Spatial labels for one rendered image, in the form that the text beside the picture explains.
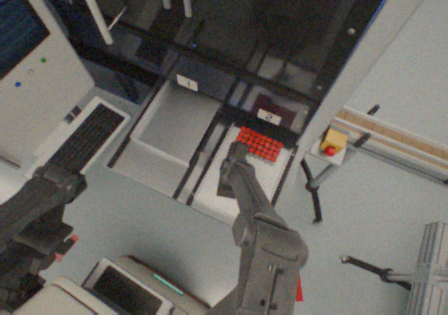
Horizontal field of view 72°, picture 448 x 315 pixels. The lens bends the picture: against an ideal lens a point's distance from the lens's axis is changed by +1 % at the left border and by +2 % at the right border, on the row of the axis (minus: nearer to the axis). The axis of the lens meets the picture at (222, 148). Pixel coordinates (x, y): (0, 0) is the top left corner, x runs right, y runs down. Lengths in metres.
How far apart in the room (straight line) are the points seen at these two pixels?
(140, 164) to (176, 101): 0.31
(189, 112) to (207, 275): 1.09
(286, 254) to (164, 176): 0.80
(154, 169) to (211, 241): 0.92
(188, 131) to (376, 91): 1.79
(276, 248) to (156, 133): 0.90
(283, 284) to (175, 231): 1.62
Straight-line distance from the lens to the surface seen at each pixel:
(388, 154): 1.37
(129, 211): 2.14
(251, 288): 0.46
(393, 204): 2.39
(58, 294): 0.76
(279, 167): 1.23
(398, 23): 0.75
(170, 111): 1.32
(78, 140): 1.43
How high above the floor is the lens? 2.03
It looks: 68 degrees down
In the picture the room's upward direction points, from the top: 3 degrees clockwise
